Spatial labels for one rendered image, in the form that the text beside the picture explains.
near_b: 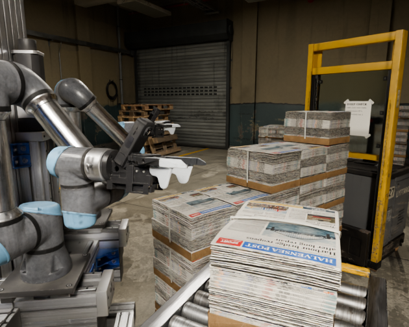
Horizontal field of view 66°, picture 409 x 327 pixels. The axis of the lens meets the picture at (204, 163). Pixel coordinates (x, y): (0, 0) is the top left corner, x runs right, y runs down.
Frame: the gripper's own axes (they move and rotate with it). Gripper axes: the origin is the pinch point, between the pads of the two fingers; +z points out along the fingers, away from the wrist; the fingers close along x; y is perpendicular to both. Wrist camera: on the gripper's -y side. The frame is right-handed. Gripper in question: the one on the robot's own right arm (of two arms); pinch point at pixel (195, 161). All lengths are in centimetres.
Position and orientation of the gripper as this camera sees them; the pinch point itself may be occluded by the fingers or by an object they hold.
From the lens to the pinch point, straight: 63.9
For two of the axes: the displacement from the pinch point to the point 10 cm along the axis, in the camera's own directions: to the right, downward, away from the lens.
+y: -0.5, 10.0, 0.6
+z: 9.5, 0.6, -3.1
